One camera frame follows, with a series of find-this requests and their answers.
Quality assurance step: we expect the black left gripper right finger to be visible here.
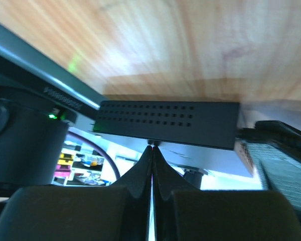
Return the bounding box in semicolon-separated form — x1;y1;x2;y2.
153;147;301;240

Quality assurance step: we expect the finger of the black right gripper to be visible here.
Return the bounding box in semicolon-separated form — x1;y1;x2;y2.
243;120;301;222

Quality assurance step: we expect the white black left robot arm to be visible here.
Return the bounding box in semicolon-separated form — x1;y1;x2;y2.
0;87;301;240

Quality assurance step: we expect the black network switch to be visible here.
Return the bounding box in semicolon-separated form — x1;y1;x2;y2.
93;101;254;177

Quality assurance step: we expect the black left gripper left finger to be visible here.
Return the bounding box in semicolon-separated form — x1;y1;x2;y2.
0;146;153;240

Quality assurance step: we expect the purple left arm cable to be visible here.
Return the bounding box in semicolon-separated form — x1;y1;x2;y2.
66;132;121;181

